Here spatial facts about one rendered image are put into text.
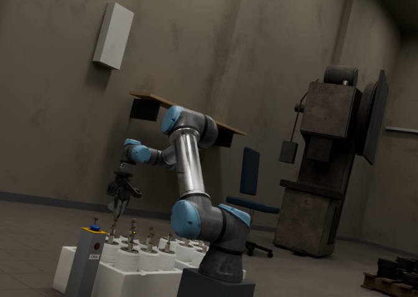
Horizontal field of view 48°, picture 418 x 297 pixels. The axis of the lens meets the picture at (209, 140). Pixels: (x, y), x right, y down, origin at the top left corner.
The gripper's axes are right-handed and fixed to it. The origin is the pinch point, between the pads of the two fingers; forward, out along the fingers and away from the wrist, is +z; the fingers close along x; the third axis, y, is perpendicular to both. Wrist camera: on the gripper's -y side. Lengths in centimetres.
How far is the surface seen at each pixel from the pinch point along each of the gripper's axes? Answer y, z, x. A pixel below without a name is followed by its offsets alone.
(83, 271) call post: -18.4, 17.9, 34.5
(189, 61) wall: 197, -164, -304
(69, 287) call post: -13.4, 25.5, 34.1
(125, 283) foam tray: -28.5, 20.3, 20.7
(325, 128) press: 39, -122, -399
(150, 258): -26.3, 11.7, 5.4
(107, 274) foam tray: -19.4, 19.4, 21.6
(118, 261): -21.0, 14.1, 18.8
